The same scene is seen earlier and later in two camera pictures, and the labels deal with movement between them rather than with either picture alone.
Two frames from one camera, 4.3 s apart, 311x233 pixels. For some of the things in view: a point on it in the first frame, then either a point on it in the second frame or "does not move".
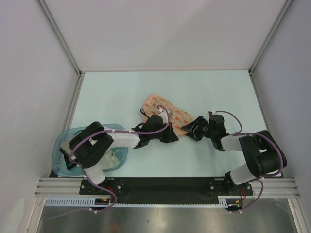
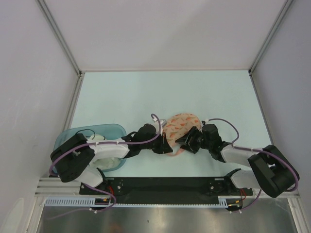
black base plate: x=128 y=189 does not move
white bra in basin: x=109 y=160 does not move
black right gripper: x=194 y=133 -> x=190 y=146
